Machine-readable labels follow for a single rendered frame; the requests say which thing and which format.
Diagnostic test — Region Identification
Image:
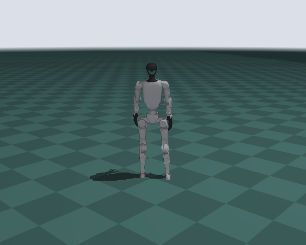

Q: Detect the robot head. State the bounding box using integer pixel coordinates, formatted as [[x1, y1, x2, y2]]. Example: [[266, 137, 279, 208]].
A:
[[146, 63, 158, 82]]

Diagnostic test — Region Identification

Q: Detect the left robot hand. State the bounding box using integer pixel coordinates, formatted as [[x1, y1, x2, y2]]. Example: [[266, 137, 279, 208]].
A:
[[133, 113, 138, 126]]

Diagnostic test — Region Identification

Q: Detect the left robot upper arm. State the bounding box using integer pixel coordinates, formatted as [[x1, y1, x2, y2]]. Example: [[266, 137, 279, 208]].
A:
[[135, 81, 143, 102]]

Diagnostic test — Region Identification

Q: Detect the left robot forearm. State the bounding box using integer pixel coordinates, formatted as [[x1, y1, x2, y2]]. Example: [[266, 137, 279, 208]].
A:
[[133, 96, 139, 115]]

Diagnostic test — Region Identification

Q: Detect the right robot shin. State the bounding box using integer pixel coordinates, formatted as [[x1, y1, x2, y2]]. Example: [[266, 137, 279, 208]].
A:
[[163, 145, 170, 174]]

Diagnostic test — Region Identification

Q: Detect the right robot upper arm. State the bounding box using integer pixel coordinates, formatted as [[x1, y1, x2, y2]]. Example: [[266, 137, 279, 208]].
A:
[[161, 81, 170, 104]]

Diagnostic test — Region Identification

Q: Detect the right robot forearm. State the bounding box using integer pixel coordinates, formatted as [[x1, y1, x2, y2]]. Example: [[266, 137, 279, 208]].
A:
[[165, 98, 172, 119]]

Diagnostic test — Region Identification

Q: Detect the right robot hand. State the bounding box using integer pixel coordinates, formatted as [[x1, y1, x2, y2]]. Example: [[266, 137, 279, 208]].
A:
[[167, 116, 172, 130]]

